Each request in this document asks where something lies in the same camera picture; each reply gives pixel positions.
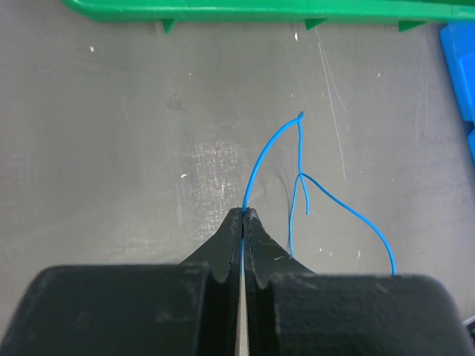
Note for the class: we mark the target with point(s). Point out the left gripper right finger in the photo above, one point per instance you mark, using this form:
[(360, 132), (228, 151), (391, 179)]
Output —
[(294, 311)]

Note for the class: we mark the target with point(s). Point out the green plastic tray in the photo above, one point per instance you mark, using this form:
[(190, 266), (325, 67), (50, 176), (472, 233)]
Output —
[(405, 14)]

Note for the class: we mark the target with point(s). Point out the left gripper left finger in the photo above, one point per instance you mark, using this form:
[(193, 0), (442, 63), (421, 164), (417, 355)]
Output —
[(189, 308)]

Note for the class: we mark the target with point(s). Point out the blue plastic divided bin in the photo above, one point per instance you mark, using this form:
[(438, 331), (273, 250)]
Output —
[(457, 40)]

